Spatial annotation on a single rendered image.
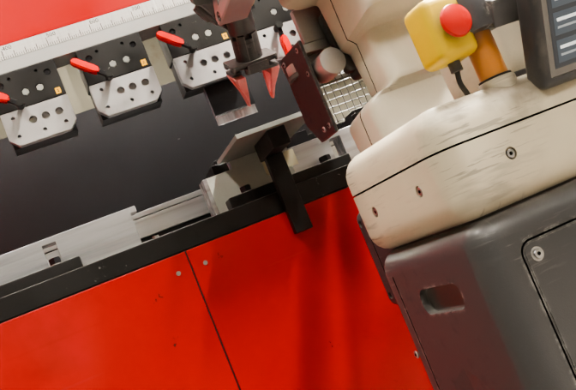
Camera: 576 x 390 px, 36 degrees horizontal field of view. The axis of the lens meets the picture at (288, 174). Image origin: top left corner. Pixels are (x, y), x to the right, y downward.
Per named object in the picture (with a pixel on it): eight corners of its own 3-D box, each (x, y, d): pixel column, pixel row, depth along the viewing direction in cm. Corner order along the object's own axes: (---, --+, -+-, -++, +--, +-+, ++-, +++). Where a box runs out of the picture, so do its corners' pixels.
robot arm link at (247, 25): (226, 10, 176) (253, 2, 178) (216, 6, 182) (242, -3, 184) (236, 44, 179) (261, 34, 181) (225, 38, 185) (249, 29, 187)
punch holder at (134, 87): (101, 118, 196) (75, 51, 197) (100, 128, 204) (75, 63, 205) (165, 97, 200) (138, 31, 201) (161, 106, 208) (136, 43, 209)
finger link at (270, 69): (246, 101, 191) (235, 60, 187) (275, 90, 193) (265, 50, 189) (257, 109, 185) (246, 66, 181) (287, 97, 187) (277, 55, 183)
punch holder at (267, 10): (265, 63, 207) (238, -1, 208) (258, 74, 215) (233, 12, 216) (322, 43, 211) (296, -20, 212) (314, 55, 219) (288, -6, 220)
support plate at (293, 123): (237, 139, 177) (235, 135, 177) (218, 165, 202) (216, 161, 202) (316, 110, 182) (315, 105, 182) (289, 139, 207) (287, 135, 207)
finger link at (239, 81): (234, 105, 190) (223, 64, 186) (264, 94, 192) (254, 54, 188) (245, 113, 184) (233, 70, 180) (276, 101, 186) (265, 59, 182)
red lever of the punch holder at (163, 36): (158, 27, 198) (199, 43, 200) (156, 34, 202) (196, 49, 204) (155, 35, 198) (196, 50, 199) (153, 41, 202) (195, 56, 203)
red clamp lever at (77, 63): (71, 55, 193) (114, 70, 194) (72, 61, 197) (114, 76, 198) (69, 63, 192) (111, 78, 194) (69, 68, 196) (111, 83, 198)
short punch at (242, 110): (219, 124, 205) (204, 87, 206) (218, 127, 207) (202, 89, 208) (258, 111, 208) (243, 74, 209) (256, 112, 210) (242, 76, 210)
